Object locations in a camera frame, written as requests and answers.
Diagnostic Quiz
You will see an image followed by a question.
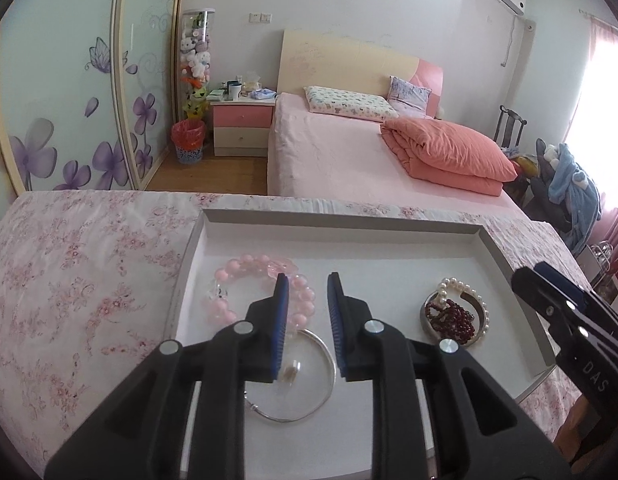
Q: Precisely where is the purple print pillow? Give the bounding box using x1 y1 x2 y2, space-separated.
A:
387 75 434 119

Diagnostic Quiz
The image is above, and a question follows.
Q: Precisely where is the clear tube of plush toys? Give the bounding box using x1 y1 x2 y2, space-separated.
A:
178 8 216 122

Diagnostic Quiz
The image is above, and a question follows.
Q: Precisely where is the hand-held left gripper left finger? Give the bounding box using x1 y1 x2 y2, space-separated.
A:
44 274 291 480

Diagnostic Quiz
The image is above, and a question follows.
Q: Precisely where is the white pearl bracelet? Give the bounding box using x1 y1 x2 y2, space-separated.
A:
437 277 485 312

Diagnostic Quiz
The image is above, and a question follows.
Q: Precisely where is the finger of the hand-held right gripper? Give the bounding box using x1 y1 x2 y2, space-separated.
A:
533 261 599 308
512 267 587 336

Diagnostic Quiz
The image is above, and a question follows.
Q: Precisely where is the wardrobe with purple flower doors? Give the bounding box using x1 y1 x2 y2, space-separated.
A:
0 0 188 196

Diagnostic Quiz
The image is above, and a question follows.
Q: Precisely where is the folded orange quilt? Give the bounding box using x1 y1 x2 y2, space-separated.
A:
378 117 519 197

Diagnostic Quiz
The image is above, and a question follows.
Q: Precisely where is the pile of colourful clothes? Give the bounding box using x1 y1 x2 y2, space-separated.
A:
504 147 538 177

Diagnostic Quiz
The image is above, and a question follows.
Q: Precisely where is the grey cardboard tray box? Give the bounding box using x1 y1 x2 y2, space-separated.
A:
161 207 561 480

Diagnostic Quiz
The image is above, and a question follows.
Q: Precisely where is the thin silver bangle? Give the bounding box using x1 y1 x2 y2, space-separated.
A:
243 328 338 422

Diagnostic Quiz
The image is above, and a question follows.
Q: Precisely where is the dark office chair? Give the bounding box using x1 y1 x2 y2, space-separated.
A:
533 138 597 242

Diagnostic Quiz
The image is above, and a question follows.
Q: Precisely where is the pink curtain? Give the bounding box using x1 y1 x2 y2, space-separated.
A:
563 14 618 266

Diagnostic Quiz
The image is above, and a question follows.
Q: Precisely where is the pink bed with cream headboard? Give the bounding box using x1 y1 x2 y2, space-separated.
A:
266 28 533 222

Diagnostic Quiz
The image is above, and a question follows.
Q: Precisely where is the dark wooden chair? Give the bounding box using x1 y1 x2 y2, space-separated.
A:
492 104 528 147

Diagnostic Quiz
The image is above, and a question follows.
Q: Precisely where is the wide silver bangle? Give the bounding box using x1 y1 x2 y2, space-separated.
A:
419 287 490 349

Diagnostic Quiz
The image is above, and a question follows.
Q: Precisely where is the bin with red bag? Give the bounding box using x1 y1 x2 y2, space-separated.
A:
170 119 207 164

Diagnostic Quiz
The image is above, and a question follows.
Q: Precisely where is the air conditioner pipe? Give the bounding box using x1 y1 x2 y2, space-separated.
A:
499 12 518 69

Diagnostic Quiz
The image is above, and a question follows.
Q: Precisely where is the dark red bead bracelet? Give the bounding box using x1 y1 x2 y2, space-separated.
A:
424 298 476 339

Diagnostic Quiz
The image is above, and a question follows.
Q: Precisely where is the pink crystal bead bracelet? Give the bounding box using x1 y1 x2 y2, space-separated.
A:
202 254 316 327

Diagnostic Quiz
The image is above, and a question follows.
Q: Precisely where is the pink and cream nightstand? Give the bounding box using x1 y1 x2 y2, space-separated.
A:
211 94 278 157

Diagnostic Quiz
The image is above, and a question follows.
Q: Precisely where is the floral print pillow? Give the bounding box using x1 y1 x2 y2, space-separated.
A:
303 84 399 122

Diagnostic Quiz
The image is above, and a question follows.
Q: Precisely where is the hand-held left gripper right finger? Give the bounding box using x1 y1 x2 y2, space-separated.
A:
326 272 572 480

